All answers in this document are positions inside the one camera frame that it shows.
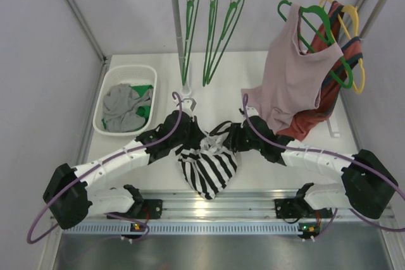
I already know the black white striped tank top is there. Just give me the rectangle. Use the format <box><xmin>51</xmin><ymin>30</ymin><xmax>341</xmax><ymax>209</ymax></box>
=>
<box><xmin>175</xmin><ymin>120</ymin><xmax>238</xmax><ymax>200</ymax></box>

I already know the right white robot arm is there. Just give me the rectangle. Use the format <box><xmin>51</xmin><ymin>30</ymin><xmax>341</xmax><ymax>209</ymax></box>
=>
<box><xmin>224</xmin><ymin>116</ymin><xmax>398</xmax><ymax>219</ymax></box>

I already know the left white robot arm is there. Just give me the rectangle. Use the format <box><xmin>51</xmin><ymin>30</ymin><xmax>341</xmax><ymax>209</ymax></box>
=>
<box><xmin>43</xmin><ymin>110</ymin><xmax>203</xmax><ymax>230</ymax></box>

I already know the pink tank top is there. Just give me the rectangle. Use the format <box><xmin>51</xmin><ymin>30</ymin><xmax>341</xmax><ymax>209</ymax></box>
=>
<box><xmin>241</xmin><ymin>4</ymin><xmax>343</xmax><ymax>133</ymax></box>

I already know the green hanger holding pink top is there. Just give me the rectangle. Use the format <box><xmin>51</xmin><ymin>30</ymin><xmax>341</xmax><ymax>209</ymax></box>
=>
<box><xmin>277</xmin><ymin>0</ymin><xmax>354</xmax><ymax>90</ymax></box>

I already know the rust red tank top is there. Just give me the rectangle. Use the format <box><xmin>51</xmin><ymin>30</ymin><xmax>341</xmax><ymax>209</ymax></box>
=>
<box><xmin>277</xmin><ymin>1</ymin><xmax>363</xmax><ymax>141</ymax></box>

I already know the yellow hanger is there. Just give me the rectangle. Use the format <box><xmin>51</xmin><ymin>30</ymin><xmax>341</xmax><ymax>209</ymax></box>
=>
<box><xmin>319</xmin><ymin>0</ymin><xmax>365</xmax><ymax>95</ymax></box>

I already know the green cloth in basket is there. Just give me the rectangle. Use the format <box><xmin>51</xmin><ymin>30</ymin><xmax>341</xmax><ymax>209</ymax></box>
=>
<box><xmin>101</xmin><ymin>84</ymin><xmax>154</xmax><ymax>127</ymax></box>

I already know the grey cloth in basket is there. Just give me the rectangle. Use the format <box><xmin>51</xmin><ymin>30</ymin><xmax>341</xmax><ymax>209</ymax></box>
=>
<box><xmin>101</xmin><ymin>83</ymin><xmax>147</xmax><ymax>133</ymax></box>

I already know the white plastic laundry basket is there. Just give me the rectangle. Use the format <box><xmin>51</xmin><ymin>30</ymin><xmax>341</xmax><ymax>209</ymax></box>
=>
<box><xmin>93</xmin><ymin>64</ymin><xmax>158</xmax><ymax>137</ymax></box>

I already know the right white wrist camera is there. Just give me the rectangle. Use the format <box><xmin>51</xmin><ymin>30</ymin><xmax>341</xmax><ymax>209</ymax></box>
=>
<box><xmin>239</xmin><ymin>107</ymin><xmax>260</xmax><ymax>123</ymax></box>

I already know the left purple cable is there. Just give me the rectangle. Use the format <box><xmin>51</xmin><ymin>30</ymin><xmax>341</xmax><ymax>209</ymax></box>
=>
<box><xmin>27</xmin><ymin>92</ymin><xmax>183</xmax><ymax>245</ymax></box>

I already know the aluminium mounting rail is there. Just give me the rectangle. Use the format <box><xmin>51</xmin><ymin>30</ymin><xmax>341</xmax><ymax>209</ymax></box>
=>
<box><xmin>107</xmin><ymin>189</ymin><xmax>393</xmax><ymax>220</ymax></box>

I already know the slotted grey cable duct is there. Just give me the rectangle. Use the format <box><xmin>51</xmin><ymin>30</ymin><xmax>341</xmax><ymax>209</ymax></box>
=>
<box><xmin>64</xmin><ymin>221</ymin><xmax>319</xmax><ymax>235</ymax></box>

